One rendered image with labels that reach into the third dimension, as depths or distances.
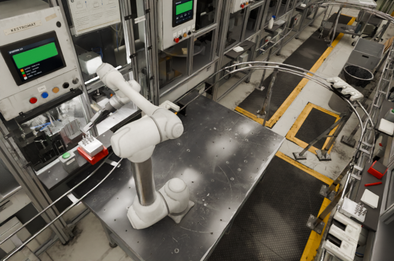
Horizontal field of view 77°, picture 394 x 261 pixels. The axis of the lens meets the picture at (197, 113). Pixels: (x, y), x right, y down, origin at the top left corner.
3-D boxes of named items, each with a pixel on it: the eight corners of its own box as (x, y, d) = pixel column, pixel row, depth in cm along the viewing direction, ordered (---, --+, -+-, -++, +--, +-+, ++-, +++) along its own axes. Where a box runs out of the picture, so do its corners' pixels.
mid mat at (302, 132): (326, 160, 296) (326, 159, 296) (283, 138, 319) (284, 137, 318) (345, 118, 359) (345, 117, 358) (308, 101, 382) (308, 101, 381)
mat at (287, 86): (271, 129, 329) (271, 128, 329) (233, 109, 354) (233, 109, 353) (356, 17, 695) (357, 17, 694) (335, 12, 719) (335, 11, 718)
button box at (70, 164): (68, 173, 154) (63, 162, 146) (61, 167, 157) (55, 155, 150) (80, 166, 159) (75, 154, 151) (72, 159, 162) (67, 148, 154)
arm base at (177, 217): (198, 200, 172) (199, 196, 168) (177, 224, 158) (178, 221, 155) (178, 185, 180) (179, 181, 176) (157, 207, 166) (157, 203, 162)
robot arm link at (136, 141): (169, 219, 153) (136, 240, 143) (157, 200, 163) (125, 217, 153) (163, 127, 105) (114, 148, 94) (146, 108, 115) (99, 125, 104)
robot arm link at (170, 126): (168, 102, 123) (143, 111, 117) (187, 114, 110) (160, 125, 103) (172, 125, 129) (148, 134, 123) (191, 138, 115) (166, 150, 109)
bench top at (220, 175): (179, 297, 133) (179, 295, 131) (67, 186, 177) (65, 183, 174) (284, 140, 227) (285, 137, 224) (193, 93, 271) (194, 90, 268)
